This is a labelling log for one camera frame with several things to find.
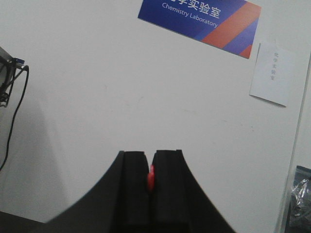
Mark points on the clear plastic bag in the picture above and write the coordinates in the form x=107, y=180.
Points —
x=300, y=205

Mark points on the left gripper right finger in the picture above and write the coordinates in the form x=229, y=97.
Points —
x=179, y=205

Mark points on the blue chemistry laboratory sign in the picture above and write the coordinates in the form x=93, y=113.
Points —
x=229, y=25

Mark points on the red plastic spoon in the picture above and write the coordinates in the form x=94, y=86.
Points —
x=151, y=179

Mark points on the white paper note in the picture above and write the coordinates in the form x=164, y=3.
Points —
x=273, y=73

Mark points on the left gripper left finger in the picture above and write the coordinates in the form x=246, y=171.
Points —
x=118, y=203

